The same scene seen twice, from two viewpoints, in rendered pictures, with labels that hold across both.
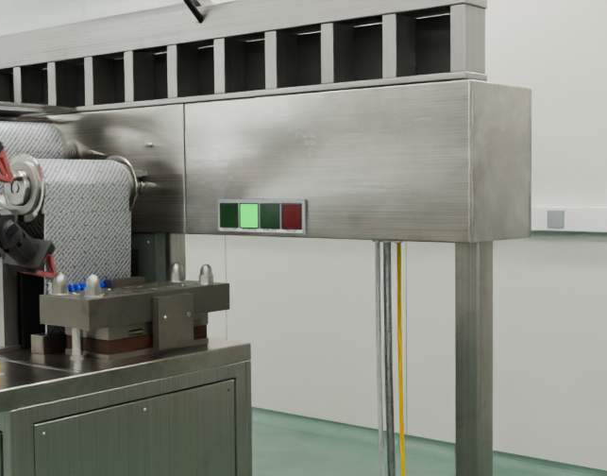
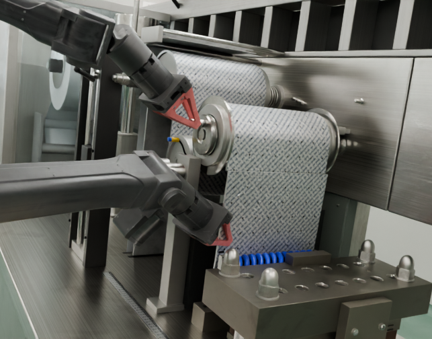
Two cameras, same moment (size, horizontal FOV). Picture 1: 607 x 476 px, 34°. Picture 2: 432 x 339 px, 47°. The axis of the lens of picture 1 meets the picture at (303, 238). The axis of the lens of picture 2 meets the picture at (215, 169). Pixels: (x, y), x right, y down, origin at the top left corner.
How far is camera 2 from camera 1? 129 cm
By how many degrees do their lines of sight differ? 20
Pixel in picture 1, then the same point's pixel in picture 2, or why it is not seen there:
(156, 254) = (344, 220)
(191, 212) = (399, 187)
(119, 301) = (299, 309)
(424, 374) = not seen: outside the picture
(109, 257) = (295, 224)
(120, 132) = (327, 83)
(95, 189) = (292, 146)
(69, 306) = (235, 302)
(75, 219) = (263, 180)
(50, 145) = (253, 88)
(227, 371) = not seen: outside the picture
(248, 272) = not seen: hidden behind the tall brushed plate
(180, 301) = (375, 311)
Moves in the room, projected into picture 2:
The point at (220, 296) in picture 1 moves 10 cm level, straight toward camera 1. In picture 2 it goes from (420, 298) to (428, 320)
